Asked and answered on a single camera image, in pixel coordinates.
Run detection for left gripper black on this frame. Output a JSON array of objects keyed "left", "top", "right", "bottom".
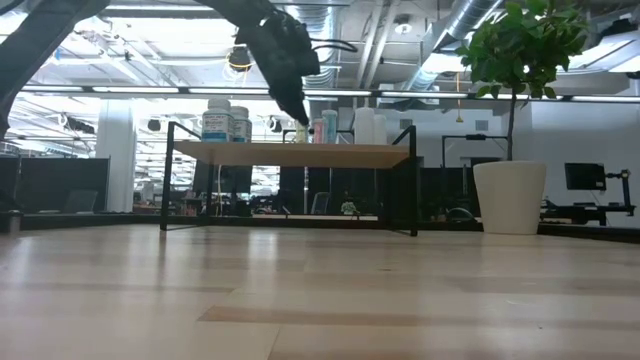
[{"left": 234, "top": 9, "right": 321, "bottom": 127}]

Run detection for blue translucent vial white cap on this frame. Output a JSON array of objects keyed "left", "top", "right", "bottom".
[{"left": 321, "top": 109, "right": 339, "bottom": 145}]

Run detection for large white bottle blue label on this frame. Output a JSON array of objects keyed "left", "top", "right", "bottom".
[
  {"left": 201, "top": 97, "right": 235, "bottom": 144},
  {"left": 230, "top": 105, "right": 253, "bottom": 144}
]

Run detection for small white plastic bottle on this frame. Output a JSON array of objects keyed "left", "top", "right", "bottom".
[
  {"left": 373, "top": 114, "right": 389, "bottom": 146},
  {"left": 353, "top": 106, "right": 376, "bottom": 146}
]

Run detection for wooden shelf black metal legs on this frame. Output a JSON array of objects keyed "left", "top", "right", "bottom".
[{"left": 159, "top": 122, "right": 420, "bottom": 238}]

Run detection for grey office chair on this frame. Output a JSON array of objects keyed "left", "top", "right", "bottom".
[{"left": 309, "top": 191, "right": 332, "bottom": 216}]

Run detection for white building column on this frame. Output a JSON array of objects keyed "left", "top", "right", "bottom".
[{"left": 95, "top": 97, "right": 137, "bottom": 214}]

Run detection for leafy green plant white pot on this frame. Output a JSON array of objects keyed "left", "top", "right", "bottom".
[{"left": 455, "top": 0, "right": 591, "bottom": 235}]

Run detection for dark office partition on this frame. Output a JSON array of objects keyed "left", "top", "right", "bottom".
[{"left": 0, "top": 156, "right": 111, "bottom": 215}]

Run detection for black desk monitor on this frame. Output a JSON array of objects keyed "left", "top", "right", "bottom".
[{"left": 564, "top": 162, "right": 608, "bottom": 192}]

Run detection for black office desk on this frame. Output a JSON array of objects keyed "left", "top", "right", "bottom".
[{"left": 542, "top": 201, "right": 637, "bottom": 226}]

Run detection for black ceiling device yellow cable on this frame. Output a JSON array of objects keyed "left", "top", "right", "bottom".
[{"left": 228, "top": 46, "right": 254, "bottom": 72}]

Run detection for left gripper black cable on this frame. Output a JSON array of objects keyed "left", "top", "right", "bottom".
[{"left": 309, "top": 38, "right": 359, "bottom": 54}]

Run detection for silver ventilation duct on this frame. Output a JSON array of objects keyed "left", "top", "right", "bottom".
[
  {"left": 287, "top": 0, "right": 346, "bottom": 146},
  {"left": 402, "top": 0, "right": 501, "bottom": 94}
]

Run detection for yellow hanging cord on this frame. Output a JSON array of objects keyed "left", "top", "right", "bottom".
[{"left": 453, "top": 72, "right": 464, "bottom": 124}]

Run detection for black metal rig frame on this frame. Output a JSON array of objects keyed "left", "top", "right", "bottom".
[{"left": 0, "top": 212, "right": 640, "bottom": 245}]

